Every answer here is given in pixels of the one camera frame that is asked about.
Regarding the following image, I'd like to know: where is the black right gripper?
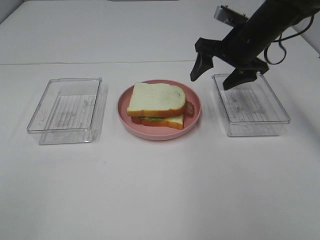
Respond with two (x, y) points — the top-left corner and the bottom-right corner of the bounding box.
(189, 0), (301, 91)

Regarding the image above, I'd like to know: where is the tray bacon strip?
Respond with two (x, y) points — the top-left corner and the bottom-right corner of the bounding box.
(184, 101), (195, 117)

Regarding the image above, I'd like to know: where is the tray bread slice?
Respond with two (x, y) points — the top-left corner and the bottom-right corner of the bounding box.
(131, 114), (184, 130)
(127, 82), (187, 117)

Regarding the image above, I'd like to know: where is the green lettuce leaf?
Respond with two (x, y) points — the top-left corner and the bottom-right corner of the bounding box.
(137, 116), (165, 122)

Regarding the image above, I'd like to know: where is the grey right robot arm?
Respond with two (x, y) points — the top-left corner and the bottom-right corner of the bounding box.
(190, 0), (320, 90)

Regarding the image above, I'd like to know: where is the clear right plastic tray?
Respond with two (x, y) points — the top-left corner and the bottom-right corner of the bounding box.
(212, 73), (291, 137)

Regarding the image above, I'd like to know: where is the clear plastic tray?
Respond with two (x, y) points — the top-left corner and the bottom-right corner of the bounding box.
(26, 77), (104, 145)
(212, 73), (291, 137)

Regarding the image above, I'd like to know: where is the clear left plastic tray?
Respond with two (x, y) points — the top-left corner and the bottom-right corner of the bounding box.
(26, 77), (104, 145)

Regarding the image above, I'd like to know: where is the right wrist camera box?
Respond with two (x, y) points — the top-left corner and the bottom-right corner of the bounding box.
(213, 5), (249, 27)

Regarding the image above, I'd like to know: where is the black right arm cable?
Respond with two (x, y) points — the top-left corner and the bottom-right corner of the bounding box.
(263, 9), (315, 66)

